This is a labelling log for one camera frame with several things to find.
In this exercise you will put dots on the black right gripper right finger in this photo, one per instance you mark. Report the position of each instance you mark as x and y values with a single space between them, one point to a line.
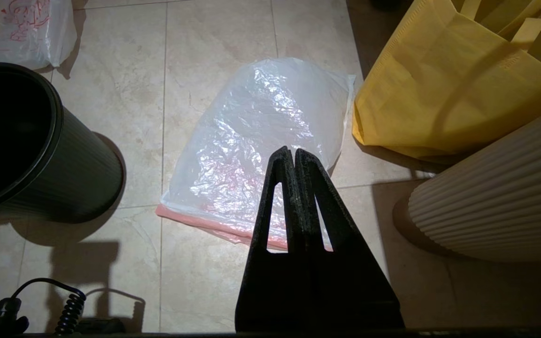
345 291

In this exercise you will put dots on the black trash bin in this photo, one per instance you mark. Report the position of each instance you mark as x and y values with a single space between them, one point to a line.
73 178

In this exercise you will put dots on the white red-printed used trash bag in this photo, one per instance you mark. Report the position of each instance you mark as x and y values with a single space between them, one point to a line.
26 47

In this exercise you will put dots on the cream ribbed pedestal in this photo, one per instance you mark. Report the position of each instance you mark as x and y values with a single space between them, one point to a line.
510 197

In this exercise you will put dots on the clear pink-edged new trash bag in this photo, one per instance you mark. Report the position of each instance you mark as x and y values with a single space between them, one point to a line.
261 117

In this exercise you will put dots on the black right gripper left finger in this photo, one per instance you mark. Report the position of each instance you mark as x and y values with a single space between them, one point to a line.
275 291

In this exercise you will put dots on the yellow fabric tote bag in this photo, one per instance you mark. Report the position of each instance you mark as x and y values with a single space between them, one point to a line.
439 94

